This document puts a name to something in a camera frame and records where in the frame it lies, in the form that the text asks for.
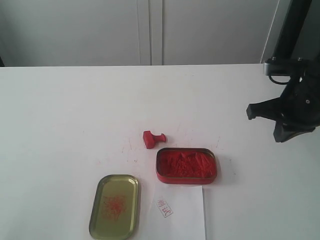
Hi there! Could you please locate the red rubber stamp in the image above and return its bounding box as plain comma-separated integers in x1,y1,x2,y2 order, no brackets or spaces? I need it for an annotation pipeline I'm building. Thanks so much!
143,130,167,149

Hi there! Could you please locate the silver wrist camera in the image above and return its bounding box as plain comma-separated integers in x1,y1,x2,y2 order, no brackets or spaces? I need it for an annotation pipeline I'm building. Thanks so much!
263,57,311,76

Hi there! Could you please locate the gold tin lid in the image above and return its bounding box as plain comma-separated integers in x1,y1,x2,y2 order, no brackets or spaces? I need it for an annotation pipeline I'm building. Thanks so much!
89,174,140,240

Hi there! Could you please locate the white paper sheet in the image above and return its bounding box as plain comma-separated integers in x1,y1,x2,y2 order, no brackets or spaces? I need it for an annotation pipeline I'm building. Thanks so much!
143,184,206,240

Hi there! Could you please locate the dark vertical post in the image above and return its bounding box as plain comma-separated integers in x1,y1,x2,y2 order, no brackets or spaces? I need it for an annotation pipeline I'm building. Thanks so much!
271,0,312,59

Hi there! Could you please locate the red ink pad tin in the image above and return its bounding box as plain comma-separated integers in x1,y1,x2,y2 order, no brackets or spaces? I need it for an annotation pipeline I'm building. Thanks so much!
155,147,218,185

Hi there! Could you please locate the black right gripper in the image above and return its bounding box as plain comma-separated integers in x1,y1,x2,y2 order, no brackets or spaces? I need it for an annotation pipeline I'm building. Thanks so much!
246,64,320,143

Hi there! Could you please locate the white cabinet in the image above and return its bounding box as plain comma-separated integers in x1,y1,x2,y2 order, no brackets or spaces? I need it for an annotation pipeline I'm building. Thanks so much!
0,0,290,67

